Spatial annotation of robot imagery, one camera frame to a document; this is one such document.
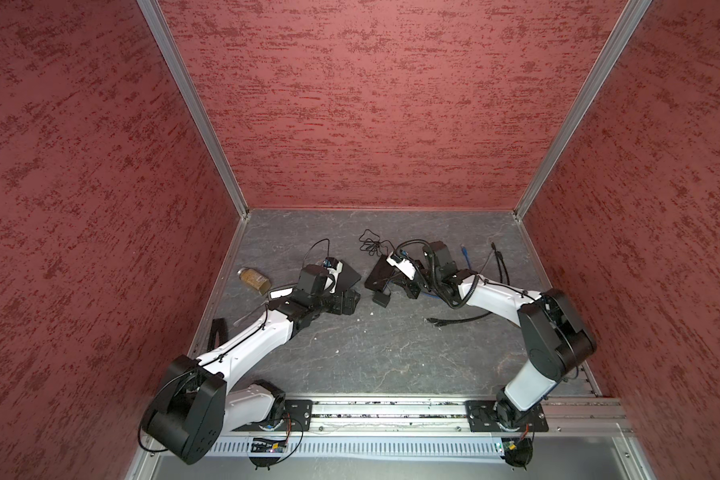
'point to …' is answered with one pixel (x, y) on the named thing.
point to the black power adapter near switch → (381, 298)
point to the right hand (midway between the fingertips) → (392, 282)
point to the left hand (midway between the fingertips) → (345, 300)
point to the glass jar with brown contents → (255, 280)
